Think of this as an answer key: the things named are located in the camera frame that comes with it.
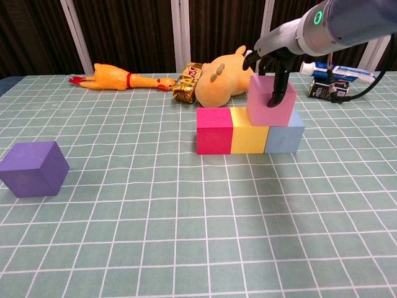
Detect purple foam cube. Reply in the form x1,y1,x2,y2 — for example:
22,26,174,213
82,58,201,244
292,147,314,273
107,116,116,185
0,141,70,199

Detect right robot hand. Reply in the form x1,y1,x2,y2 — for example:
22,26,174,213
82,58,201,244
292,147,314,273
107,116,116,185
243,18,306,109

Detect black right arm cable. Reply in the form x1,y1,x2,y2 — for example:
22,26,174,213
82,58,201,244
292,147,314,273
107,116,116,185
324,52,388,105

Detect small black carton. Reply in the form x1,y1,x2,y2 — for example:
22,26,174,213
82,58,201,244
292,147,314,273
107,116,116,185
308,78,350,103

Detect green checked tablecloth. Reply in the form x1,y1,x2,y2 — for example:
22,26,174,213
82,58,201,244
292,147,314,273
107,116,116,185
0,70,397,298

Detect yellow plush toy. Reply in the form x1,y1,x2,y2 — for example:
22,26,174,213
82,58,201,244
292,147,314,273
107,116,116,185
194,45,260,109

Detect magenta foam cube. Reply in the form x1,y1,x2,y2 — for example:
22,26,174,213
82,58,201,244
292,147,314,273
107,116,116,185
196,107,234,155

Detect yellow rubber chicken toy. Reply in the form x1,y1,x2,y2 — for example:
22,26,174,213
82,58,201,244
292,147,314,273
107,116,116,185
68,63,177,92

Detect light blue foam cube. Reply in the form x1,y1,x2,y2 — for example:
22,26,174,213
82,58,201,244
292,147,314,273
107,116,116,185
264,108,306,154

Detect pink foam cube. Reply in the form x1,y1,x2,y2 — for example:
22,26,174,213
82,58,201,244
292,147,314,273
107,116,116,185
247,74,298,127

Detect gold snack packet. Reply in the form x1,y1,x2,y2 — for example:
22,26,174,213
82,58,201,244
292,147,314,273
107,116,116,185
172,61,203,104

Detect white blue toothpaste tube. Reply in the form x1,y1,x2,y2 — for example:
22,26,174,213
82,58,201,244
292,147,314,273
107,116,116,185
299,60,378,84

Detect yellow foam cube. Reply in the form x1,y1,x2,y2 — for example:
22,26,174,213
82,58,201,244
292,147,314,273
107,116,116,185
229,107,270,155

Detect white partition frame post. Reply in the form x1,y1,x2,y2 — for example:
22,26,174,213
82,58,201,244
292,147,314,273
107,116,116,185
361,34,385,71
170,0,192,74
259,0,276,38
60,0,94,75

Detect blue table pad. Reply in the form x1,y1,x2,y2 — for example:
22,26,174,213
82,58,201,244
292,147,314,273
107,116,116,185
0,76,24,97

